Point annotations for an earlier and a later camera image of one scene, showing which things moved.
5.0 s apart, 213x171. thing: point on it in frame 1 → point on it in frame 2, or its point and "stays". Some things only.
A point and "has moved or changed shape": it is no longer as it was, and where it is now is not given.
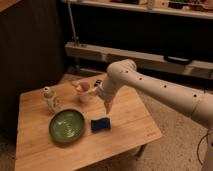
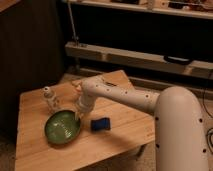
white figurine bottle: [52, 100] stays
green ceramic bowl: [66, 126] has moved or changed shape
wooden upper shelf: [189, 8] stays
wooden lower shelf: [151, 61] stays
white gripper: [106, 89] → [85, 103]
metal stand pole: [75, 38] stays
